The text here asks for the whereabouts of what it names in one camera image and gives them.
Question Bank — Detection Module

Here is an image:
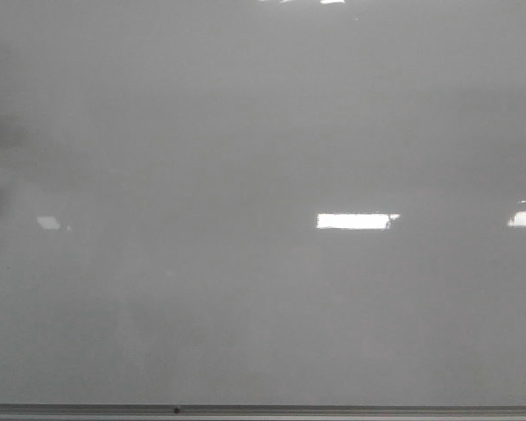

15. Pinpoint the white whiteboard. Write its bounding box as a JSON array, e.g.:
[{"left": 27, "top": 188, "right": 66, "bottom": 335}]
[{"left": 0, "top": 1, "right": 526, "bottom": 406}]

